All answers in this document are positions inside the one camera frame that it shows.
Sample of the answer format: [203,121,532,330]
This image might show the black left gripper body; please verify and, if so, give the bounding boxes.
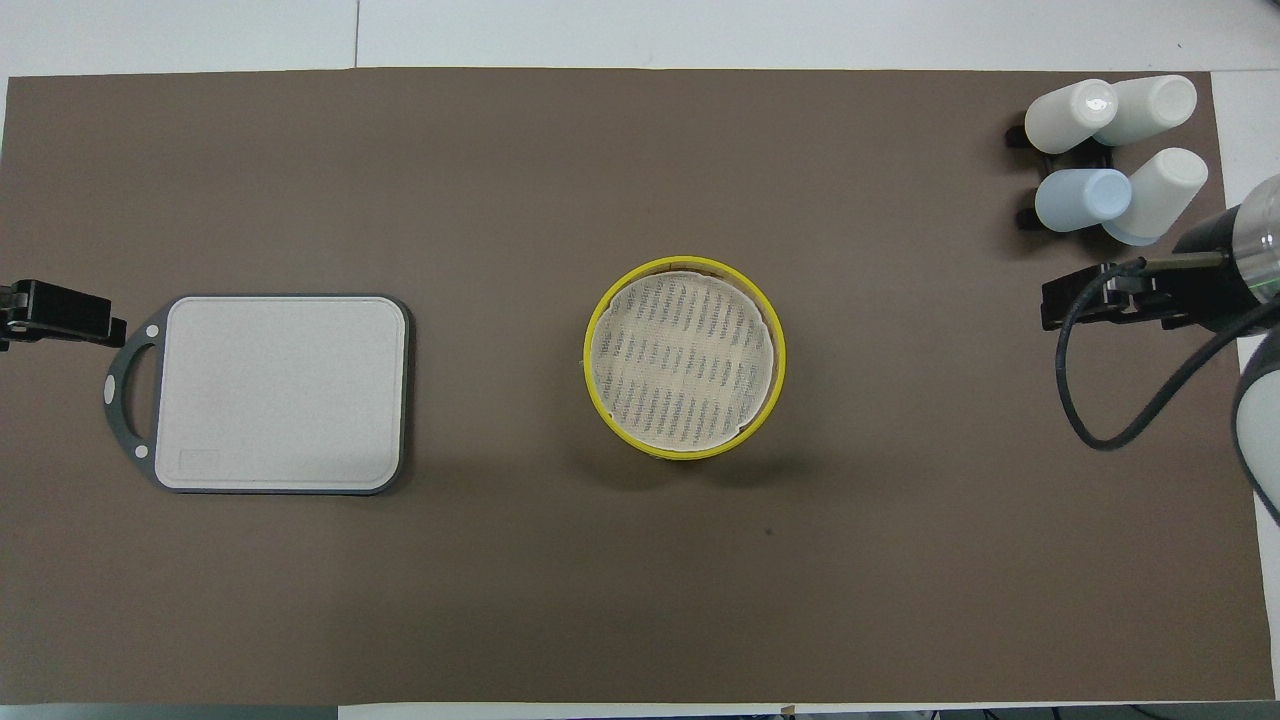
[0,279,49,350]

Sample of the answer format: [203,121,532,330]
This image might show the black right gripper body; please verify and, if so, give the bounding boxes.
[1095,261,1193,332]

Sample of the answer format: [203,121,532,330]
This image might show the white mesh steamer liner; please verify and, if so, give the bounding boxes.
[588,271,778,449]

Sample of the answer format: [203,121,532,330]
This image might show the yellow steamer tier with liner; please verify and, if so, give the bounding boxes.
[583,256,789,461]

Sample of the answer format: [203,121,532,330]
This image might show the light blue plastic cup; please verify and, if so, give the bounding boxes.
[1034,168,1134,234]

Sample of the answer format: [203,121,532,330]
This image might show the white cup with blue rim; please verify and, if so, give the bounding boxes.
[1102,148,1210,247]
[1095,75,1199,148]

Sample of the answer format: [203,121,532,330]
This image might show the black cup rack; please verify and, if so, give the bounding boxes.
[1004,122,1122,233]

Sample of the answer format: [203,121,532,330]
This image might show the white plastic cup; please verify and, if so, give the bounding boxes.
[1024,79,1120,156]

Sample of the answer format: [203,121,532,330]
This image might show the brown table mat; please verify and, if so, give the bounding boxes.
[0,66,1277,707]

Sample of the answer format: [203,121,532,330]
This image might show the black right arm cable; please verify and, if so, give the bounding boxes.
[1056,255,1280,452]

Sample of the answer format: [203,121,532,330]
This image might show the grey cutting board with handle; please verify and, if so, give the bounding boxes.
[103,293,414,497]

